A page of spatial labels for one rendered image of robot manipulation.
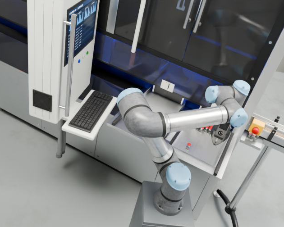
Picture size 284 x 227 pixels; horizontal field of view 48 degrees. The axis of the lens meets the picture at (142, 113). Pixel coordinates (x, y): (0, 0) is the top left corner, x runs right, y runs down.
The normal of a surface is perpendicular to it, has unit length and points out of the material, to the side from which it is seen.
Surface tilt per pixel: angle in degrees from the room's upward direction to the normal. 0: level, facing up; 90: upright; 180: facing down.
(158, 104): 0
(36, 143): 0
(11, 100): 90
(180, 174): 7
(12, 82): 90
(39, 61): 90
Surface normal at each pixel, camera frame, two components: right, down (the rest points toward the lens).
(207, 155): 0.20, -0.77
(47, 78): -0.26, 0.55
